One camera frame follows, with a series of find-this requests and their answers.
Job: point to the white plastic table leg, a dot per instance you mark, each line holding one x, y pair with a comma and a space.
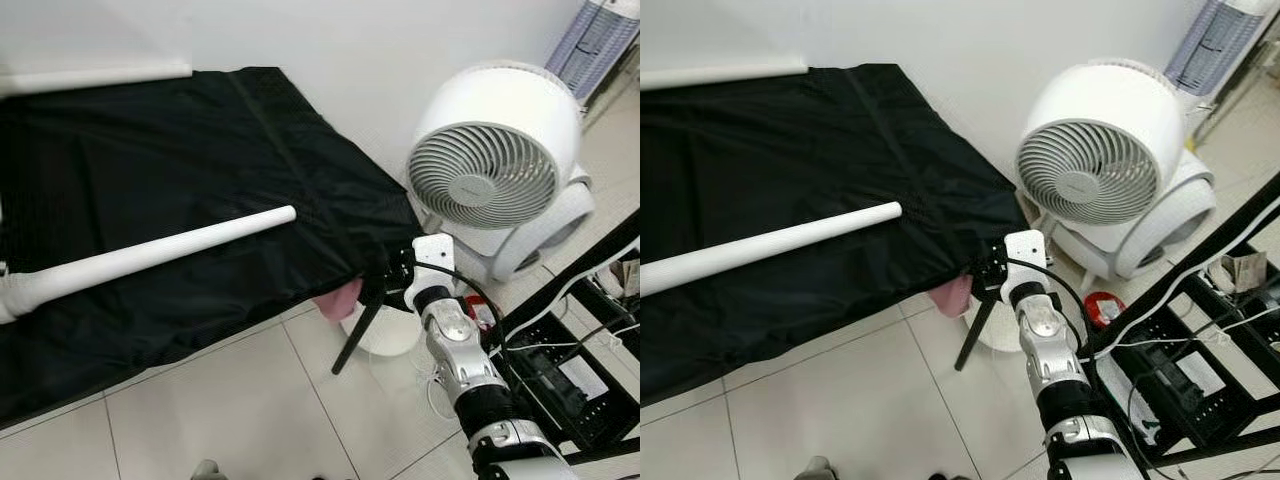
150, 255
770, 245
90, 78
720, 75

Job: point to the pink seat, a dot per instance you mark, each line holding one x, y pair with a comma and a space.
338, 300
950, 296

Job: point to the white round floor base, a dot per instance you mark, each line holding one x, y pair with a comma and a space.
390, 335
1000, 330

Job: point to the black metal table leg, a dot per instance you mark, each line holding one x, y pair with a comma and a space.
975, 330
358, 335

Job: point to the red round object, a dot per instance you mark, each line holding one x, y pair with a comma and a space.
1105, 310
483, 313

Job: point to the black metal floor rack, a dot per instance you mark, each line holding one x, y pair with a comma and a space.
1170, 400
560, 400

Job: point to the black device white label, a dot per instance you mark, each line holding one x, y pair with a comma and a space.
580, 378
1198, 372

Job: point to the black table cloth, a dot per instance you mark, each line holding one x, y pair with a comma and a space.
800, 160
180, 160

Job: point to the small brown cardboard box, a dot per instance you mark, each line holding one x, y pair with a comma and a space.
627, 275
1238, 270

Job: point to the grey robot foot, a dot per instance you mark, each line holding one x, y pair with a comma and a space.
207, 470
822, 468

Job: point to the white tower fan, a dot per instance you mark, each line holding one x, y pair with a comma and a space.
1220, 45
595, 45

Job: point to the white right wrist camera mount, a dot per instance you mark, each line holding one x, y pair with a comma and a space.
1025, 250
433, 255

